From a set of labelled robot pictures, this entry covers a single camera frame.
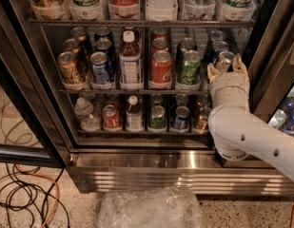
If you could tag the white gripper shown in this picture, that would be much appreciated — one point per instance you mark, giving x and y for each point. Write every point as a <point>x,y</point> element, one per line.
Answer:
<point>232,80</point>

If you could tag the silver redbull can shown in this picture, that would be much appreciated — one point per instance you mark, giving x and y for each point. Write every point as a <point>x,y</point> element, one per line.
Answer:
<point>224,61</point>

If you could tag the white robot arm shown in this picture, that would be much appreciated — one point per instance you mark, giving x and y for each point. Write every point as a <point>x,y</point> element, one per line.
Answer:
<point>237,133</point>

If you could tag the middle blue redbull can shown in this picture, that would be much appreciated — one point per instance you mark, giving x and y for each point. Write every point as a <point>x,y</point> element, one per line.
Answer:
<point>213,51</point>

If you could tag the blue redbull can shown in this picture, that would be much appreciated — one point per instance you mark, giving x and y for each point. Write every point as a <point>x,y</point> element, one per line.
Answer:
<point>213,51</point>
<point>213,36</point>

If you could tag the back blue redbull can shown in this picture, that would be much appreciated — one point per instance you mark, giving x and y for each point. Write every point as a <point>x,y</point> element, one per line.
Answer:
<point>213,36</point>

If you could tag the front green soda can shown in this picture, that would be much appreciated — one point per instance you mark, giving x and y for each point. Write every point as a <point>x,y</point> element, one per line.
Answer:
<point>189,68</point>

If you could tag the green soda can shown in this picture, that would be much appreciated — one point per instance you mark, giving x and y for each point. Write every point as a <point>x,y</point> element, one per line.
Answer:
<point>189,68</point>
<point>184,45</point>

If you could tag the back green soda can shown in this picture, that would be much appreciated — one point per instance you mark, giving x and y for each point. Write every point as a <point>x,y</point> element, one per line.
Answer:
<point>184,45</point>

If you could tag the blue can bottom shelf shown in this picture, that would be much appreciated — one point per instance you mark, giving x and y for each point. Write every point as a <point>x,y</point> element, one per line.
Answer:
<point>180,119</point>

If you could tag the gold can bottom shelf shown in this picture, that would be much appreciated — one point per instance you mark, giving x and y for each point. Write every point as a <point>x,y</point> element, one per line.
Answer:
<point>200,124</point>

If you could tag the front red cola can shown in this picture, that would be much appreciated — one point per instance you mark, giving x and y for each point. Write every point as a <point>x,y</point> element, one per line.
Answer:
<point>160,70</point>

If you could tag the red cola can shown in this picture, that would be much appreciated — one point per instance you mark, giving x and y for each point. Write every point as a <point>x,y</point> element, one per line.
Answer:
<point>159,33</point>
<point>160,70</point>
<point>159,44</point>

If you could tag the white green can top right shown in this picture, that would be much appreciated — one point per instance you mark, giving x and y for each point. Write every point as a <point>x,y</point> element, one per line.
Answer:
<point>235,10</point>

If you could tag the silver can top shelf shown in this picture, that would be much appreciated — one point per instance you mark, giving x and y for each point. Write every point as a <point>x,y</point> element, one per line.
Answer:
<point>198,10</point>

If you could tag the middle red cola can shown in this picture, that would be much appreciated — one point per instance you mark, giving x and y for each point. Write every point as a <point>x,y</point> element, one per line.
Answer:
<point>159,44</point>

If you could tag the back red cola can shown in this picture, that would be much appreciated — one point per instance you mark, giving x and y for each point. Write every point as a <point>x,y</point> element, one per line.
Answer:
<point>159,33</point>

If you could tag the blue can right compartment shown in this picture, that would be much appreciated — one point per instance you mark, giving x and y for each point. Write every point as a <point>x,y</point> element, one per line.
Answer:
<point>289,122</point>

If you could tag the green can bottom shelf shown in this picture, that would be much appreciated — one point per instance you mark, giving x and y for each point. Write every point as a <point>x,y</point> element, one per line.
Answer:
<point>157,119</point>

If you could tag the white bottle top shelf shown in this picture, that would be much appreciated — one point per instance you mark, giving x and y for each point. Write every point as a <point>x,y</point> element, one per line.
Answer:
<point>161,10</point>

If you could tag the brown tea bottle middle shelf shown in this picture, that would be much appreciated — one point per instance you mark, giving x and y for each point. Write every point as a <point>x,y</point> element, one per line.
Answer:
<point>130,62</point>

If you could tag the brown tea bottle shelf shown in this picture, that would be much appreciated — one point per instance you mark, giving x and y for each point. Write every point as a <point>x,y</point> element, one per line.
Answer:
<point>130,62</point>
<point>134,115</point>

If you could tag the brown tea bottle bottom shelf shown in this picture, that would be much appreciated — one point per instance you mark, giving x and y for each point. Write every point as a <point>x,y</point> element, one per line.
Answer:
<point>134,115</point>

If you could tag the steel fridge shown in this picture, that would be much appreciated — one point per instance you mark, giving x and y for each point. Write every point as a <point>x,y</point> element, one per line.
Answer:
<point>105,161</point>

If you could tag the red bottle top shelf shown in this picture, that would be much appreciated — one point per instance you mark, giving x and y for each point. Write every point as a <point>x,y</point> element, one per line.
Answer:
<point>124,9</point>

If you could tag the red can bottom shelf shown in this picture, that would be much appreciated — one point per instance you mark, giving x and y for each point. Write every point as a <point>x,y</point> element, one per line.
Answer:
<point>111,119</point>

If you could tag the middle blue pepsi can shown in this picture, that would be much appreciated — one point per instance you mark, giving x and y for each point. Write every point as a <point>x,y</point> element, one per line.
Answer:
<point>106,46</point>

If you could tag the blue pepsi can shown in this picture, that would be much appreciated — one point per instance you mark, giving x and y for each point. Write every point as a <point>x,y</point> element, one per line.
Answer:
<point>103,32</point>
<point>99,67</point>
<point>106,46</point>

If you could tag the front blue pepsi can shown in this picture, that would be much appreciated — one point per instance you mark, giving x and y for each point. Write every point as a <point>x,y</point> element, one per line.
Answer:
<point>99,67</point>

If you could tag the back blue pepsi can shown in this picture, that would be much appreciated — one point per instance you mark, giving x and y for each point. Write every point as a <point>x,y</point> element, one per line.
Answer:
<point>103,32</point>

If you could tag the back gold soda can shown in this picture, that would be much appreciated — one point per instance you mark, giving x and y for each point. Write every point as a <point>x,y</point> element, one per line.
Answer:
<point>81,34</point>

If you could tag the gold soda can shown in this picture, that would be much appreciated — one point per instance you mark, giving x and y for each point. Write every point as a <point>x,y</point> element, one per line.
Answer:
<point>73,45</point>
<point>81,34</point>
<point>69,68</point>

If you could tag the white green can top shelf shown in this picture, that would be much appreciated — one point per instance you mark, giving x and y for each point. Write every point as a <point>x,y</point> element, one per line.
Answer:
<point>86,9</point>

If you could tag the middle gold soda can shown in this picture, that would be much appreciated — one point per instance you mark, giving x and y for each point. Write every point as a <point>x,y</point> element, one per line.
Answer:
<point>73,45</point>

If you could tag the front gold soda can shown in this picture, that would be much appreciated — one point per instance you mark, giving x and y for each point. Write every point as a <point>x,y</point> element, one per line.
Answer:
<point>69,68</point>

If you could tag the tan drink top shelf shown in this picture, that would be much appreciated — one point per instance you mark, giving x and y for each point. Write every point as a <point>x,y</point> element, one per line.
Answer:
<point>50,9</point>

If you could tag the glass fridge door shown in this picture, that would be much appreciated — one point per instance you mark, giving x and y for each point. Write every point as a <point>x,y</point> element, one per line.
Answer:
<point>31,132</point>

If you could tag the clear water bottle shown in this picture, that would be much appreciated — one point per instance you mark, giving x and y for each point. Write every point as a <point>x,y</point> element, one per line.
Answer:
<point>85,111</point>

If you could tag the clear plastic bag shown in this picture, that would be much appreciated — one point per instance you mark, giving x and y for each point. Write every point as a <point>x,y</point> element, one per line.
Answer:
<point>169,207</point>

